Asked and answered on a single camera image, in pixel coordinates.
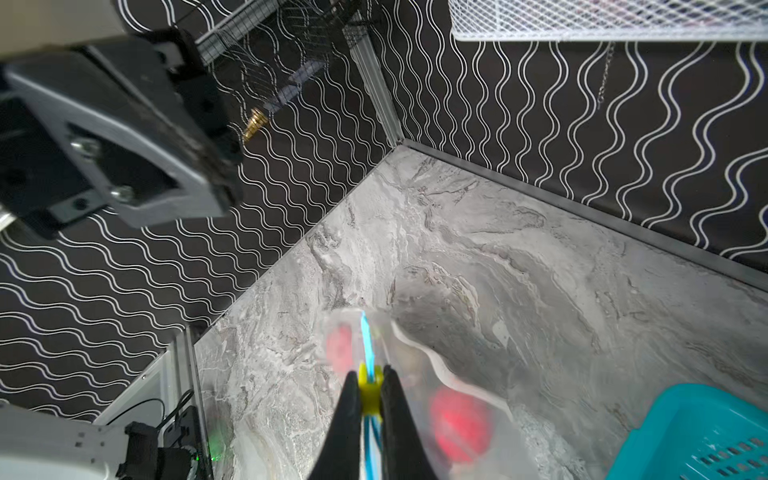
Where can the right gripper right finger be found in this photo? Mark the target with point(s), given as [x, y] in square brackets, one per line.
[403, 454]

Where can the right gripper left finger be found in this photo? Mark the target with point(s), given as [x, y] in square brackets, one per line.
[339, 456]

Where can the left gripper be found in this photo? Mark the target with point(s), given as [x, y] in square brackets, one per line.
[134, 123]

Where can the clear zip top bag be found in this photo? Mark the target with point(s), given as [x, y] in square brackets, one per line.
[379, 341]

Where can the red toy tomato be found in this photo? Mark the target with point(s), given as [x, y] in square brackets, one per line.
[339, 350]
[461, 424]

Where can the teal plastic basket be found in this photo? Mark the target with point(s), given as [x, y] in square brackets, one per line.
[695, 431]

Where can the black wire wall basket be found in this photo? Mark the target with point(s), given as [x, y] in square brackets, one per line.
[278, 46]

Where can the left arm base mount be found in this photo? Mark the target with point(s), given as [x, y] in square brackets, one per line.
[174, 449]

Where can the white mesh wall basket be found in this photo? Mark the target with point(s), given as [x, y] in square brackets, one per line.
[608, 20]

